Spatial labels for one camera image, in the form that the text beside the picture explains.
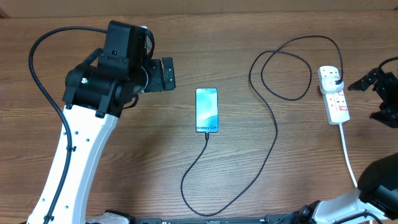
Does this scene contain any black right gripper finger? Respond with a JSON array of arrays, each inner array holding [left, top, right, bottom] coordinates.
[[369, 110, 397, 128], [348, 68, 378, 91]]

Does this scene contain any Samsung Galaxy smartphone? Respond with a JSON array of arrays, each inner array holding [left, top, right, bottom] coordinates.
[[195, 88, 219, 133]]

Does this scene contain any black USB charging cable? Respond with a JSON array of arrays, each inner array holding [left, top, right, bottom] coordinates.
[[180, 35, 345, 217]]

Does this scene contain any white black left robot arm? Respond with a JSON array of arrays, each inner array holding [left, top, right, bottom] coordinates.
[[27, 21, 176, 223]]

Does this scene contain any white charger plug adapter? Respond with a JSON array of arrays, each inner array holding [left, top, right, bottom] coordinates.
[[320, 77, 344, 94]]

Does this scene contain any white power strip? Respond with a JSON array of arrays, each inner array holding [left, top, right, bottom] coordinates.
[[318, 65, 350, 125]]

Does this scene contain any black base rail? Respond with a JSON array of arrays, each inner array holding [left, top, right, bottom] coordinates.
[[74, 214, 352, 224]]

